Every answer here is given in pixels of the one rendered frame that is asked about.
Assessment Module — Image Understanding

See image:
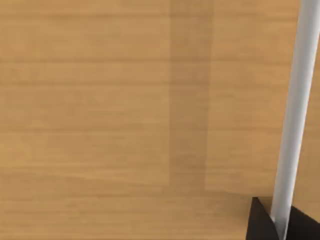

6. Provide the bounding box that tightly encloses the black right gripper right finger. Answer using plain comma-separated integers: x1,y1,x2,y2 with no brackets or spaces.
285,205,320,240

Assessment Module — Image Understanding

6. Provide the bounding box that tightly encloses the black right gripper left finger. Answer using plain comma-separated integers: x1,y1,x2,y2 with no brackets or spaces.
245,196,282,240

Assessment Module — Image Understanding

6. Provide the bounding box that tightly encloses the long metal handle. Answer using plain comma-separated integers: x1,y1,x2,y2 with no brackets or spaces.
270,0,320,240

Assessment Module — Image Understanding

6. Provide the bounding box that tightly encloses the wooden door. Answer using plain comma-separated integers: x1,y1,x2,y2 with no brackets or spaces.
0,0,320,240

